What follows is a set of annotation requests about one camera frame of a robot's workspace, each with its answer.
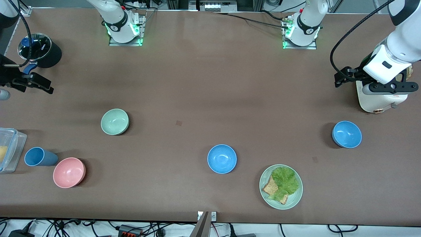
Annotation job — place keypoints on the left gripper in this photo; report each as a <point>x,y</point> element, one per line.
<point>357,73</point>

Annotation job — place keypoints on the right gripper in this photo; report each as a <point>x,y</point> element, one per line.
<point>7,75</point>

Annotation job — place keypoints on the blue bowl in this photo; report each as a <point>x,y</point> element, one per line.
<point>347,134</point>
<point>222,159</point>

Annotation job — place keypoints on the light green bowl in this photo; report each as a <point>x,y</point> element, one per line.
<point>114,121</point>

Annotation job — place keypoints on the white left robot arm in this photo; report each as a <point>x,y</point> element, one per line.
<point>310,16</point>

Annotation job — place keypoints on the pink bowl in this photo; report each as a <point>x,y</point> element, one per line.
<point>69,172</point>

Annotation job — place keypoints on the cream toaster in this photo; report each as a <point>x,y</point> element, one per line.
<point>373,102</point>

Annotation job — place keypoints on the glass lid with blue knob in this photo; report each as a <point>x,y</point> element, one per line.
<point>36,46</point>

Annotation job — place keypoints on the clear plastic container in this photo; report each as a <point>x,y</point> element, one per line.
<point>14,149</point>

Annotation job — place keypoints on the blue cup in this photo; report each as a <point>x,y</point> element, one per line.
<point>39,157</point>

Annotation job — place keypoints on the yellow food piece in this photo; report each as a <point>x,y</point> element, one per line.
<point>2,154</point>

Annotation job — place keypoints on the green lettuce leaf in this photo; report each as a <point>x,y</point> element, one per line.
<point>286,182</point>

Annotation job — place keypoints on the light green plate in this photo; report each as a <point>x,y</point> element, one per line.
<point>294,197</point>

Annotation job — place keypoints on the brown toast slice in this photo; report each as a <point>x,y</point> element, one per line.
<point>270,188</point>

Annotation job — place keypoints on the white terminal block device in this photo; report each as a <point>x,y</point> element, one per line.
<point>217,6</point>

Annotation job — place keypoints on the black power adapter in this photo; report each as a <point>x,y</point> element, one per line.
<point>20,233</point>

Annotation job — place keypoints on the black orange power device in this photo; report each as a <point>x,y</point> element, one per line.
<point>130,231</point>

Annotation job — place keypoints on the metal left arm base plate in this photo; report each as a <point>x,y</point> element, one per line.
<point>301,47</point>

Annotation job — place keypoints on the aluminium frame rail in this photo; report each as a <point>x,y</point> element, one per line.
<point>26,10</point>

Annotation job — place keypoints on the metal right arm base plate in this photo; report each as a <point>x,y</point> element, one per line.
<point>142,31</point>

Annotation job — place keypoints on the small metal bracket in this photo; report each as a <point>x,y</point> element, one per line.
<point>213,216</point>

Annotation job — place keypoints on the camera stand pole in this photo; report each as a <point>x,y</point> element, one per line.
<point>201,227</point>

